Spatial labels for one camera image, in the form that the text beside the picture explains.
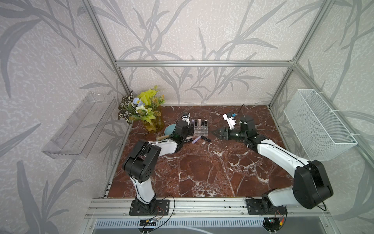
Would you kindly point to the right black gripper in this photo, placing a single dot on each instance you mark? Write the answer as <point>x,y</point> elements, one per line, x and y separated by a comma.
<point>223,133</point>

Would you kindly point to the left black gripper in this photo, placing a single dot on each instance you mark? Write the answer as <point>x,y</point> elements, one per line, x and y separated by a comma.
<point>191,130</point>

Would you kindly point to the black lipstick silver band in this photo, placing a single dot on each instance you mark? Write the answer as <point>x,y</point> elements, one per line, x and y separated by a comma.
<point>205,138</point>

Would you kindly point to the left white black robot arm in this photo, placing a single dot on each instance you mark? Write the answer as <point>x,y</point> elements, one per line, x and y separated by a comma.
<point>142,160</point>

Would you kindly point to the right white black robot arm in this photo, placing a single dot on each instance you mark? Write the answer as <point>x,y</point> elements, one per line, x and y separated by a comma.
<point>311,184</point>

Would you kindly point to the clear acrylic lipstick organizer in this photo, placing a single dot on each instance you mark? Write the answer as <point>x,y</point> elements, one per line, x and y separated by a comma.
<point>200,132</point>

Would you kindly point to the small lavender lip tube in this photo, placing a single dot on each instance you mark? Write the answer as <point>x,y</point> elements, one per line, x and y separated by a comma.
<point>195,140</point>

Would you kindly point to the teal plastic dustpan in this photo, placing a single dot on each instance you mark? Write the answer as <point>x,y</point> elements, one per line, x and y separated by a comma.
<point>169,130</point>

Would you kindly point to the artificial plant in amber vase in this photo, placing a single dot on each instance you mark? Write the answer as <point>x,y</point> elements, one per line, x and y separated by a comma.
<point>145,107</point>

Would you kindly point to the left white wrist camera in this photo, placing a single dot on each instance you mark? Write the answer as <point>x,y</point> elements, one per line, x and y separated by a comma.
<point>186,117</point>

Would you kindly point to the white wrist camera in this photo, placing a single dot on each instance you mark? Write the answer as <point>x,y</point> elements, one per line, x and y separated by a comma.
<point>230,118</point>
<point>186,117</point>

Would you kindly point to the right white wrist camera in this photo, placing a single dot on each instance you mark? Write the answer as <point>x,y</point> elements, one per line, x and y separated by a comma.
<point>230,118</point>

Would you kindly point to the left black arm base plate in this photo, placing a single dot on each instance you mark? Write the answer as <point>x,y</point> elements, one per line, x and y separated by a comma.
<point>155,207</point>

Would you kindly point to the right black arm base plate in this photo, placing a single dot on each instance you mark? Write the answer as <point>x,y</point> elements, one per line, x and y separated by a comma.
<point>263,206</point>

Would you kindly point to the aluminium frame crossbar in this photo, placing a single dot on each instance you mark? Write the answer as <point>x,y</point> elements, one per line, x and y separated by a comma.
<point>204,63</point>

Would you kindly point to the small electronics board with wires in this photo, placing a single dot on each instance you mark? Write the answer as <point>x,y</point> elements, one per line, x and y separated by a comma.
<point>146,223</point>

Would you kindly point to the white wire mesh basket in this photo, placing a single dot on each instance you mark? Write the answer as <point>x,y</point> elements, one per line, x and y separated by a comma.
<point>320,131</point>

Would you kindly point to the clear acrylic wall shelf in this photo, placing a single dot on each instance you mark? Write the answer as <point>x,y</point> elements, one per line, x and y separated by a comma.
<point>77,136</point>

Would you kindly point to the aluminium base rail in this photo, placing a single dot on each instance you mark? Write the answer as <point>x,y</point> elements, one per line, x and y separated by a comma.
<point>179,207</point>

